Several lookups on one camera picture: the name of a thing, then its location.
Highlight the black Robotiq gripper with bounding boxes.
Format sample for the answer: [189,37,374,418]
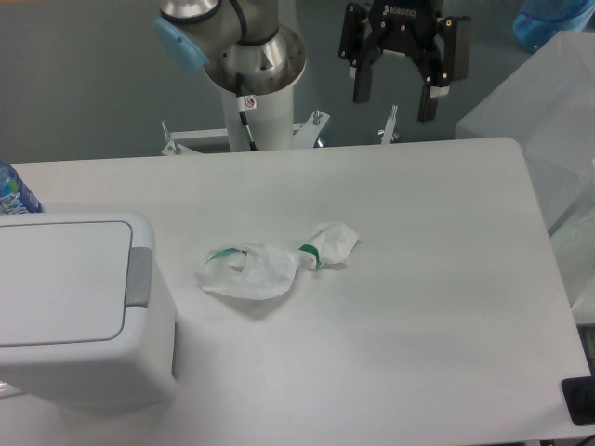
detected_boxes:
[338,1,472,123]

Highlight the white trash can lid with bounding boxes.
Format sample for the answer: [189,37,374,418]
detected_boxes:
[1,221,132,347]

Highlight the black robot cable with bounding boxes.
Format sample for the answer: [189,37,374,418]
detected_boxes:
[234,72,258,152]

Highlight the black device at table edge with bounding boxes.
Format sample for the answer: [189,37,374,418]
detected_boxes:
[561,376,594,426]

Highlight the translucent plastic storage box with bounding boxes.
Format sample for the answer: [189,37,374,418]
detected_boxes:
[456,32,594,326]

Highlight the blue water bottle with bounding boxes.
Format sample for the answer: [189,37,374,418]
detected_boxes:
[1,162,44,215]

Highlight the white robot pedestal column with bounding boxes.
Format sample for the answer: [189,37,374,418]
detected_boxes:
[220,86,294,152]

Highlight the white pedestal base frame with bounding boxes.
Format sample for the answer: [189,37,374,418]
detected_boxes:
[160,105,401,157]

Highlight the white trash can body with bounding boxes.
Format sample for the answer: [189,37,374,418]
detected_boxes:
[1,212,180,407]

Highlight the grey lid push button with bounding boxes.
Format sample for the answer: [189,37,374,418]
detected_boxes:
[125,247,152,308]

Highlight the blue plastic bag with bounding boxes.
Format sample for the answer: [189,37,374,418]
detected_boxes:
[512,0,594,54]

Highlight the crumpled white green plastic bag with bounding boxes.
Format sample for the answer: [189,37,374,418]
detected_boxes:
[195,222,360,301]

